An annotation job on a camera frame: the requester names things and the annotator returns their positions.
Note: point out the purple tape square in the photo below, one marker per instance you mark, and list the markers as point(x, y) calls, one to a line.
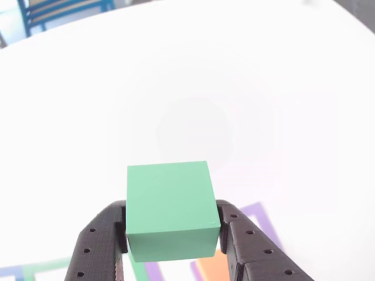
point(263, 219)

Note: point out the blue wooden chair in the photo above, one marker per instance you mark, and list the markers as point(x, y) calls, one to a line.
point(26, 20)

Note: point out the orange cube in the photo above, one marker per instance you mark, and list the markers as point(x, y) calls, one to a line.
point(214, 269)

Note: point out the green cube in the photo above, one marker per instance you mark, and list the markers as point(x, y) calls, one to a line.
point(173, 205)

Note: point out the blue tape square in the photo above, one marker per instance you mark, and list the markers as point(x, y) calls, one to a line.
point(11, 272)

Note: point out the green tape square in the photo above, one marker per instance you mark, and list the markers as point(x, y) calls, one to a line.
point(44, 265)

